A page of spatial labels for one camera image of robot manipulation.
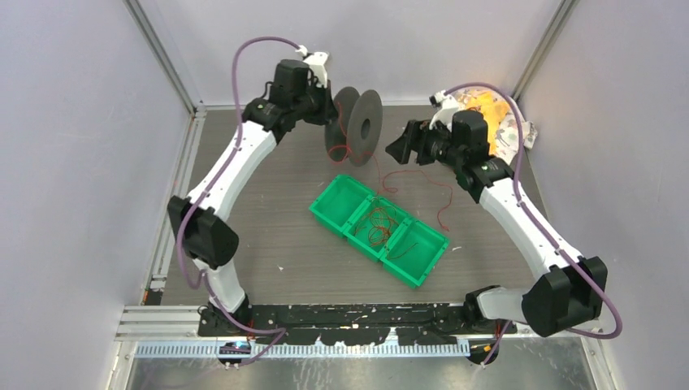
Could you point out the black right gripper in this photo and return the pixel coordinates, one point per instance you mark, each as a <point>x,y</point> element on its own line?
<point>416,139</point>

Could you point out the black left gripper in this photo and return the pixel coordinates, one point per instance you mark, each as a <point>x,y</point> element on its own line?
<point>329,111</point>

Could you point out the black cable spool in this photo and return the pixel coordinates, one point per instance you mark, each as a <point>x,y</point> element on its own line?
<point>354,134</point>

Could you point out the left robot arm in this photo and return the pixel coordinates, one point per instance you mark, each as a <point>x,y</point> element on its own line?
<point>300,91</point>

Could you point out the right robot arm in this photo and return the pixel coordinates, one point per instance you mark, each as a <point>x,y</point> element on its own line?
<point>567,287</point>

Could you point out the green plastic bin left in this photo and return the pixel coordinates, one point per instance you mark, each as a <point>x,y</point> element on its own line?
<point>336,205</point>

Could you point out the green plastic bin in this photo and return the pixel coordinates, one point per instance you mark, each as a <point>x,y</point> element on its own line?
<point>373,225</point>
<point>336,205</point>
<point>413,251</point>

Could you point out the green plastic bin middle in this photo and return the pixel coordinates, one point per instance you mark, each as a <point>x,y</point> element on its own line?
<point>373,225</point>

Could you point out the green plastic bin right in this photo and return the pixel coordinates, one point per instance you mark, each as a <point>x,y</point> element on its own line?
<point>413,251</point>

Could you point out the crumpled yellow patterned cloth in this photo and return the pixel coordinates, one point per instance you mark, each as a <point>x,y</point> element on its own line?
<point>502,121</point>

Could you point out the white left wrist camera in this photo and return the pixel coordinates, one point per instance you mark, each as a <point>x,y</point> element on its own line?
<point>317,62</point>

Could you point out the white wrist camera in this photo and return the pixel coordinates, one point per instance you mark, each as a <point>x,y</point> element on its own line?
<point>446,105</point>
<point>317,62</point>

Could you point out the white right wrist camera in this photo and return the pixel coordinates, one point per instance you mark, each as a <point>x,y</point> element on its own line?
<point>446,105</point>

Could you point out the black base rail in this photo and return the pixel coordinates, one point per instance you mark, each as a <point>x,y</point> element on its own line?
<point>350,324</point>

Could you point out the slotted aluminium cable duct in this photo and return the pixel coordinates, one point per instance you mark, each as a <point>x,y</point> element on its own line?
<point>245,349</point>

